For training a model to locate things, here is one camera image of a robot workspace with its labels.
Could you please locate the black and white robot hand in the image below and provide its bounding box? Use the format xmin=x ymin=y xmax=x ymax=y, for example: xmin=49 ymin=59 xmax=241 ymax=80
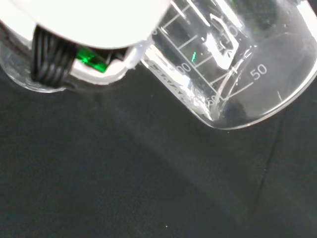
xmin=0 ymin=0 xmax=174 ymax=93

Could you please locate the black bench cloth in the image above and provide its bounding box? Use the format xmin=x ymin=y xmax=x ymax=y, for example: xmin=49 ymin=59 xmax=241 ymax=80
xmin=0 ymin=0 xmax=317 ymax=238

